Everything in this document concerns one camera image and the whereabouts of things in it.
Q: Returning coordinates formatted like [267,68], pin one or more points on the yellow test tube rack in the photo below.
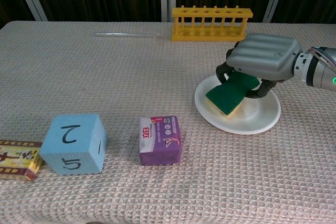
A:
[210,36]

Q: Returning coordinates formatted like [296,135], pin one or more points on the white round plate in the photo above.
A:
[257,116]

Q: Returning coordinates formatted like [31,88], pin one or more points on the clear glass test tube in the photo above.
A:
[126,34]

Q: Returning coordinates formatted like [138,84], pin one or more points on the green yellow sponge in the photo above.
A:
[227,98]

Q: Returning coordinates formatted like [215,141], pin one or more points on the yellow red cardboard pack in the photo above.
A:
[15,161]

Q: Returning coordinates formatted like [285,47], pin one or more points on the pink waffle tablecloth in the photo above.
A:
[131,77]

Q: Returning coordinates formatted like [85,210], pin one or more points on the blue foam cube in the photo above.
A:
[71,140]

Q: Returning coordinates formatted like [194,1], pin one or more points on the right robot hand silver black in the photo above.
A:
[265,53]

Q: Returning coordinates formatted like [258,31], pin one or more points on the purple tissue pack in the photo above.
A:
[160,140]

